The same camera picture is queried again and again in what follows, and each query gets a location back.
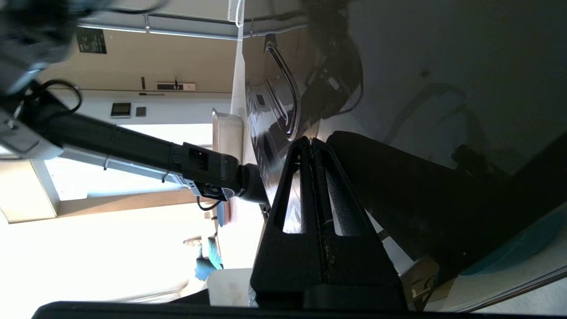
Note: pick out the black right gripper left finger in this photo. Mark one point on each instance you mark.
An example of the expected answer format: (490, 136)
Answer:
(283, 266)

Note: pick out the dark grey rice cooker body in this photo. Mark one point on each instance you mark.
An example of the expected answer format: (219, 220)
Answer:
(443, 199)

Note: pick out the grey wall switch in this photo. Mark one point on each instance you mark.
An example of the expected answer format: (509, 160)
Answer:
(141, 111)

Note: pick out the dark wall sign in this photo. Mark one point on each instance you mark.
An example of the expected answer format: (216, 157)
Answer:
(91, 40)

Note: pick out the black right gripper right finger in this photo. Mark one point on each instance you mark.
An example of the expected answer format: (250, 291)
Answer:
(359, 266)

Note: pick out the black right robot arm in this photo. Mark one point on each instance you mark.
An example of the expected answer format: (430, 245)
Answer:
(110, 137)

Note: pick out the grey flat panel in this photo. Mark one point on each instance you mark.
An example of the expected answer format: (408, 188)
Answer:
(227, 133)

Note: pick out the dark grey rice cooker lid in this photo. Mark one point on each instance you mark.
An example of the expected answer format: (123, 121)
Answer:
(398, 66)

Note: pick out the dark wall control panel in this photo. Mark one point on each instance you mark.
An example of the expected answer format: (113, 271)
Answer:
(120, 110)

